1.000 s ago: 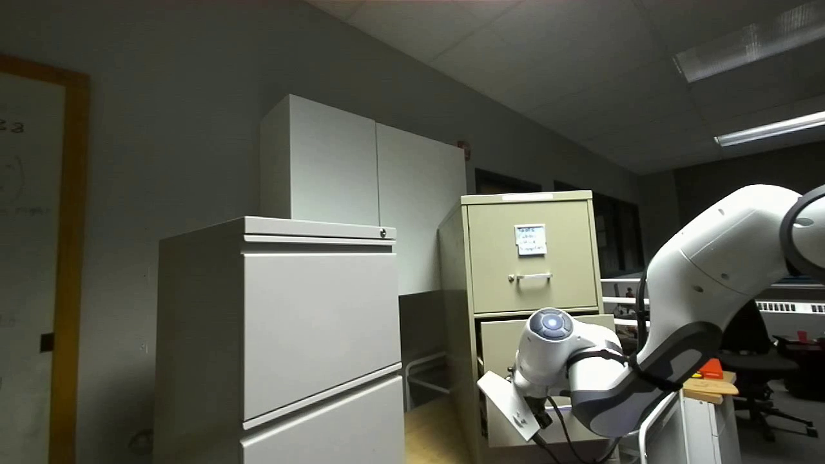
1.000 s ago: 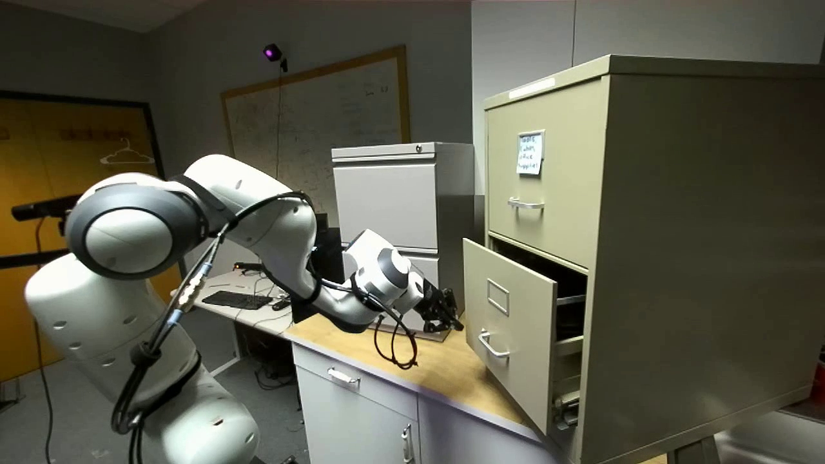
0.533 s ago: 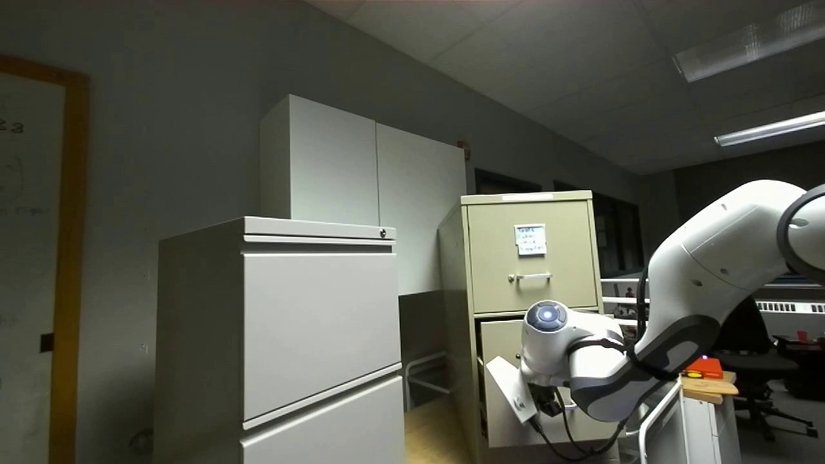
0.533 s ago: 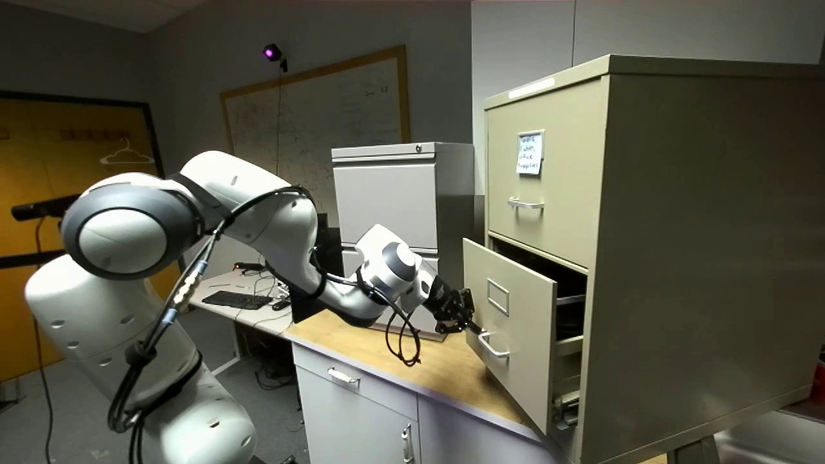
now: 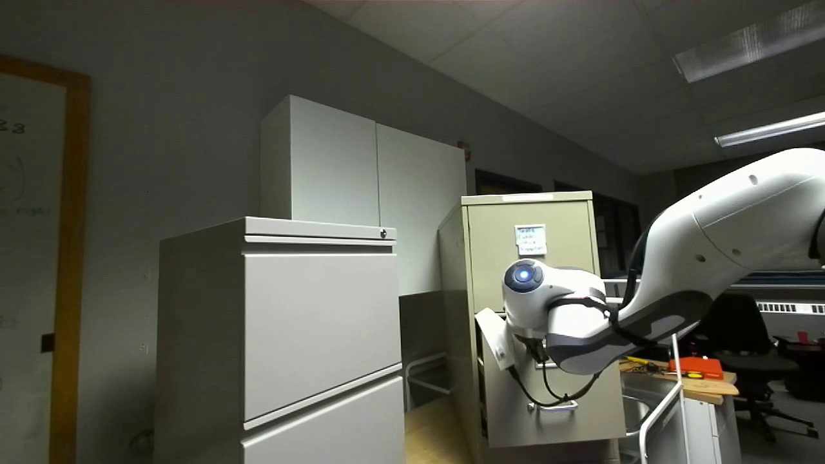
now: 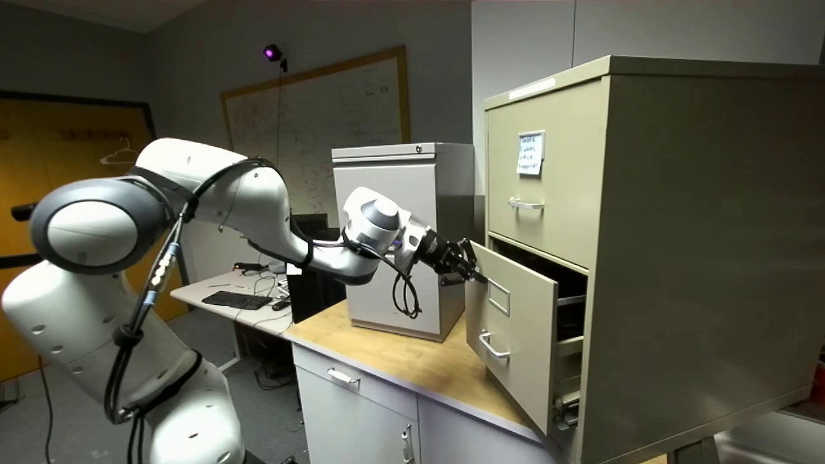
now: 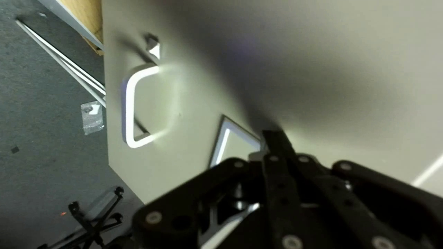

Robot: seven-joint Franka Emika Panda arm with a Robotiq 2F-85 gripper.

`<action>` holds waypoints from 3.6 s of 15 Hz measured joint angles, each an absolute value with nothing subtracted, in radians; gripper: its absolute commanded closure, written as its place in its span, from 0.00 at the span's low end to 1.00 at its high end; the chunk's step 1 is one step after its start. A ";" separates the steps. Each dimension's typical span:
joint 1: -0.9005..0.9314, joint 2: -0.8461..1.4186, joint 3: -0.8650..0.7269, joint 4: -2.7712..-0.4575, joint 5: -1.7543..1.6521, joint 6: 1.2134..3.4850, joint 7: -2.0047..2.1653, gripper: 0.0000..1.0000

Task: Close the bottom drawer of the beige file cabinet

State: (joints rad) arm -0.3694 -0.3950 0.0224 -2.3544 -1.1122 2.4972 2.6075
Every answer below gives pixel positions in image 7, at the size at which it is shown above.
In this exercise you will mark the black office chair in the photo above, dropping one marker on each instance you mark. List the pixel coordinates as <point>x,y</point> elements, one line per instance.
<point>92,221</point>

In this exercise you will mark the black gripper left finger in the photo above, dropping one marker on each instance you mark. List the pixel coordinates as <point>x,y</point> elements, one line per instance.
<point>222,193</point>

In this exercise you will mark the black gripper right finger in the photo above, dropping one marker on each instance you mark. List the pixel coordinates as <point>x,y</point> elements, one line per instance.
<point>351,197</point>

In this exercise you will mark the small wooden side table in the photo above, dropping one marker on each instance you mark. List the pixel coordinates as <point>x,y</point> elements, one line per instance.
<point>85,13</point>

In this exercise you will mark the beige drawer with label holder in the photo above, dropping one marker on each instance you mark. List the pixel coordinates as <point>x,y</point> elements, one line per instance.
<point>323,69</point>

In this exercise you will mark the white metal frame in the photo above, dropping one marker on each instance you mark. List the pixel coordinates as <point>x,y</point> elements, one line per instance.
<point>65,56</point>

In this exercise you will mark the clear plastic floor piece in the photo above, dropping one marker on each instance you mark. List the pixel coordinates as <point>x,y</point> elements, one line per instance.
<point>92,117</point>

